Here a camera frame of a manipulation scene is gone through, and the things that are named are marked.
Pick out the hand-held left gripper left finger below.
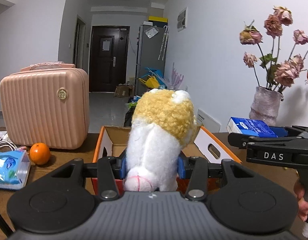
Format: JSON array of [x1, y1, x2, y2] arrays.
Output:
[[53, 152, 127, 201]]

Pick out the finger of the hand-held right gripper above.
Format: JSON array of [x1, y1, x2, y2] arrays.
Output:
[[227, 132, 308, 150], [284, 125, 308, 138]]

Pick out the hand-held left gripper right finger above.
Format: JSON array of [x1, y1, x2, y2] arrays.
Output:
[[177, 154, 254, 202]]

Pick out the orange cardboard box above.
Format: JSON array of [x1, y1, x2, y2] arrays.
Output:
[[92, 125, 242, 195]]

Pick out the white yellow plush toy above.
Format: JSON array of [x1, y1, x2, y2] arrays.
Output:
[[124, 89, 197, 192]]

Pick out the person's right hand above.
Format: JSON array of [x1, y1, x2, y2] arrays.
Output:
[[293, 179, 308, 222]]

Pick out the blue carton box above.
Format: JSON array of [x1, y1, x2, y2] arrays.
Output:
[[226, 117, 287, 138]]

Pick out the white board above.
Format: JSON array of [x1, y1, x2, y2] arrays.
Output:
[[197, 109, 221, 133]]

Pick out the black cloth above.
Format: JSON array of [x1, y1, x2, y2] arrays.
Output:
[[124, 107, 134, 127]]

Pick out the blue green plastic packets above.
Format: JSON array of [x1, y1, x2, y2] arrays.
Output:
[[128, 95, 142, 109]]

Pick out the brown cardboard box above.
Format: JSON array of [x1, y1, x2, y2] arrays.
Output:
[[115, 84, 135, 98]]

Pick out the orange fruit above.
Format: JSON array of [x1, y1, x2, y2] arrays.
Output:
[[30, 143, 51, 165]]

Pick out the yellow bag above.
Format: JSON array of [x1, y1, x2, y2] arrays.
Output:
[[138, 76, 159, 88]]

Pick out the purple feather decoration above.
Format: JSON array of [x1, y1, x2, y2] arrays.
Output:
[[169, 62, 184, 90]]

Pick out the blue folding rack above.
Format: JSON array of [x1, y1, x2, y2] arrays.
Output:
[[144, 67, 164, 79]]

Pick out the pink ribbed suitcase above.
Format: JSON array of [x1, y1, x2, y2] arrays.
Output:
[[0, 62, 90, 150]]

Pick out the dark wooden door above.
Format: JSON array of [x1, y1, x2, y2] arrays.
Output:
[[90, 26, 131, 93]]

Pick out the blue tissue pack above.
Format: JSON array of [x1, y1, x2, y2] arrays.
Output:
[[0, 150, 31, 190]]

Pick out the grey refrigerator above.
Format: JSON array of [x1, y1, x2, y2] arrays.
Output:
[[136, 21, 169, 98]]

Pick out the white folded umbrella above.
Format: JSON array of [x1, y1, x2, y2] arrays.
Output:
[[157, 26, 169, 61]]

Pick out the dark side doorway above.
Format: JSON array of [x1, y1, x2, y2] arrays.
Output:
[[73, 15, 86, 68]]

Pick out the yellow black box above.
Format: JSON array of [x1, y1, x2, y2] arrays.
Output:
[[148, 16, 168, 27]]

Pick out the white cable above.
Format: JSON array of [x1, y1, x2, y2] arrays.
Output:
[[0, 132, 19, 152]]

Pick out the wall electrical panel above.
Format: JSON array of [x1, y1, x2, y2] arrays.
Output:
[[177, 7, 188, 32]]

